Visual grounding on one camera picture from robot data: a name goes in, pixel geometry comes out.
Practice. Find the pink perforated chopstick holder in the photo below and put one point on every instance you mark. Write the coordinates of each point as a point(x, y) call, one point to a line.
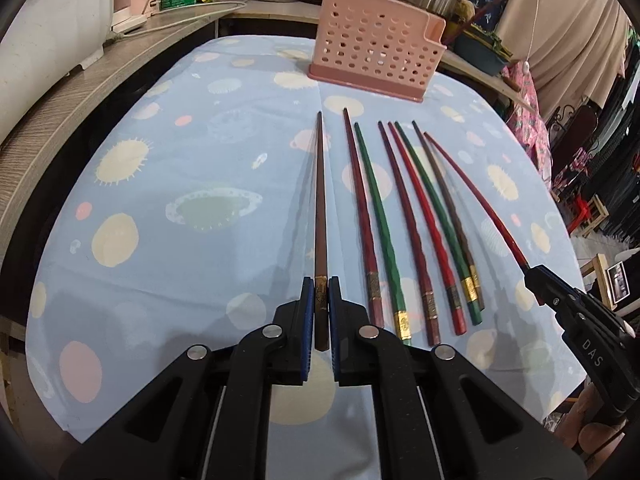
point(370, 45)

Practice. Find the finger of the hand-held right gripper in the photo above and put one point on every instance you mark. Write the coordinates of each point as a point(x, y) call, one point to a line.
point(545, 285)

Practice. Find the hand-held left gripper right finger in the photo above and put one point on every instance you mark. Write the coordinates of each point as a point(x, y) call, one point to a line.
point(336, 330)

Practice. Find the beige curtain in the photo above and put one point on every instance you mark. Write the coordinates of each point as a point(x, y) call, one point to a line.
point(565, 20)

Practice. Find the green chopstick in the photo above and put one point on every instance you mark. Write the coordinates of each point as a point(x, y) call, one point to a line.
point(470, 288)
point(403, 325)

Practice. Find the wooden stool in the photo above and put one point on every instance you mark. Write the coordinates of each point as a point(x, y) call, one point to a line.
point(595, 210)

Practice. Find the blue basin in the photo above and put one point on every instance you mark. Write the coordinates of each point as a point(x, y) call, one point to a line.
point(480, 57)

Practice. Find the yellow loofah sponge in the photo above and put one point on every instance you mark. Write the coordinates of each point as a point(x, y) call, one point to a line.
point(466, 10)

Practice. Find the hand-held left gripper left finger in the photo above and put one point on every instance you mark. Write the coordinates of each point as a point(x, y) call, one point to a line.
point(306, 330)

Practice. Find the pink pineapple print cloth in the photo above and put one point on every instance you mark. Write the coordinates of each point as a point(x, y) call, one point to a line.
point(530, 120)

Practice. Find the small dark framed picture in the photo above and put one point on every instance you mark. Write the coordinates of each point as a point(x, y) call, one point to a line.
point(620, 282)

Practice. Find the hanging clothes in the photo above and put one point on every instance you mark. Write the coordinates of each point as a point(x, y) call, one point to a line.
point(615, 135)

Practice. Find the brown chopstick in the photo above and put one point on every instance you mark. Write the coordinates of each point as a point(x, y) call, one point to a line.
point(481, 300)
point(320, 210)

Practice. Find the person's right hand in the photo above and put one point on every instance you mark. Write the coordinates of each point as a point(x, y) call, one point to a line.
point(590, 430)

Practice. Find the blue space print tablecloth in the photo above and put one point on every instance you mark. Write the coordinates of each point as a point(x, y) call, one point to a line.
point(175, 160)

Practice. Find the dark red chopstick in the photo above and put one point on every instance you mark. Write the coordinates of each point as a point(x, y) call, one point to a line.
point(360, 210)
point(430, 305)

